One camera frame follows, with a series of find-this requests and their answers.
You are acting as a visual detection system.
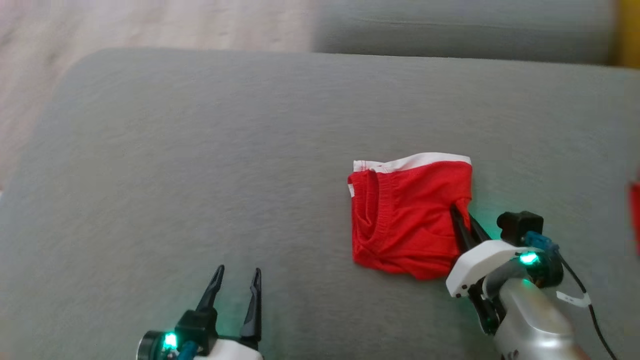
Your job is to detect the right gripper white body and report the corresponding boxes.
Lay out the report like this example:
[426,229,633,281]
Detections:
[445,239,539,300]

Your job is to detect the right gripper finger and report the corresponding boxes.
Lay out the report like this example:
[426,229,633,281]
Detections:
[467,213,494,246]
[448,204,477,254]

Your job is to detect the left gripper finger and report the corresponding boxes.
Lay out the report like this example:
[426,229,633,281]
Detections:
[194,264,226,312]
[239,267,263,344]

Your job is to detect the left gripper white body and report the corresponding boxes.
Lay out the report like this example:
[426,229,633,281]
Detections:
[192,335,265,360]

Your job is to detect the red shorts with white stripes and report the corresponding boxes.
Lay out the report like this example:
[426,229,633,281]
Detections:
[347,152,474,281]

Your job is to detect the red mesh garment white trim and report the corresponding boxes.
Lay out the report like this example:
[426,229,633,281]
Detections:
[628,182,640,257]

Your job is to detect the grey fabric sofa seat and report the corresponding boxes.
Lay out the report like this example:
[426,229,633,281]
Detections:
[0,47,640,360]

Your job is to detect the grey sofa back cushion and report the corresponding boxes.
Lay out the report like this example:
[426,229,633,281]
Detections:
[310,0,617,66]

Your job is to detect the white cable tie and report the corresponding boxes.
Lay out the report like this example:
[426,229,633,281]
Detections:
[555,291,592,309]

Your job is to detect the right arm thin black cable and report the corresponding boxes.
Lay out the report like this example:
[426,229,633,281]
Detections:
[557,254,619,360]

